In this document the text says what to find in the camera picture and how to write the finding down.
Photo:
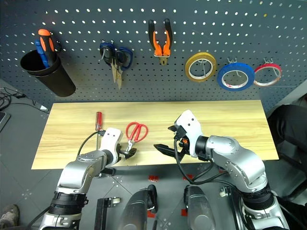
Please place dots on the grey shoe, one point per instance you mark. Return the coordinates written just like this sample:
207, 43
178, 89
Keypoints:
9, 215

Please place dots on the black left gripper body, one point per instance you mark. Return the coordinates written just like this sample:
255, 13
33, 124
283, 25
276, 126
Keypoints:
121, 153

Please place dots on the blue tape roll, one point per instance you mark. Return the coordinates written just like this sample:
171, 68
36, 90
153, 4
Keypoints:
221, 76

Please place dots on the orange and black screwdriver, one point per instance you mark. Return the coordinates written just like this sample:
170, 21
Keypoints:
46, 43

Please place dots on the black cup holder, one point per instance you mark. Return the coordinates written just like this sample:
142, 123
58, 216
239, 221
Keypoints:
60, 81

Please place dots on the dark rounded shape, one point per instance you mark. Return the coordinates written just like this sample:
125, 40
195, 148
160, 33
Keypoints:
139, 208
199, 208

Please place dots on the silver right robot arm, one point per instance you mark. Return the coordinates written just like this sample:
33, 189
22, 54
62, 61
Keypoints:
239, 163

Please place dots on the metal pegboard hook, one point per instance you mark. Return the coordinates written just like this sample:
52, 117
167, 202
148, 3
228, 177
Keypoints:
268, 60
204, 68
232, 60

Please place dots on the yellow tape roll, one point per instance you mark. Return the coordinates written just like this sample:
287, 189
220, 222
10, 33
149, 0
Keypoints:
199, 55

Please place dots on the grey laptop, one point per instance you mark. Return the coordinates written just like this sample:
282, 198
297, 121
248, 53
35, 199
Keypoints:
3, 121

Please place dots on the black frame with caster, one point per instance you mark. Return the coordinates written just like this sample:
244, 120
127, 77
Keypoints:
103, 213

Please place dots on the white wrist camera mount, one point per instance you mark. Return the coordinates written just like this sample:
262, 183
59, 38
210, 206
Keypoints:
110, 141
189, 122

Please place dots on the person in dark clothing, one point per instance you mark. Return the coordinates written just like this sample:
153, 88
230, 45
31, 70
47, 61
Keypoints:
287, 124

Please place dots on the red floor marker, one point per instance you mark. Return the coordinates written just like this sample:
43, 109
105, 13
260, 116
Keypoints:
188, 176
153, 178

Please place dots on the dark grey perforated pegboard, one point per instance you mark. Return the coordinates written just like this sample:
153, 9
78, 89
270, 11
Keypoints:
168, 91

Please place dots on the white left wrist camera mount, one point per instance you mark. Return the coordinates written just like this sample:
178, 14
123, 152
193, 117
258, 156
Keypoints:
110, 141

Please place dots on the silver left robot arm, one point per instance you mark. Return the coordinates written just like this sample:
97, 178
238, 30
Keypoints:
79, 167

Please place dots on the red tape roll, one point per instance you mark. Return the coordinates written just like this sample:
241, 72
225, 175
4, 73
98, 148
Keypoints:
266, 65

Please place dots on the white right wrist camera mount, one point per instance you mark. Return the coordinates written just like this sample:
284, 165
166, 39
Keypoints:
189, 122

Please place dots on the orange and black pliers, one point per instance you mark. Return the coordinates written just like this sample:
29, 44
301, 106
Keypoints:
158, 50

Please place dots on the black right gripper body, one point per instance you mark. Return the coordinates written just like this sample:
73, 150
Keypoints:
182, 143

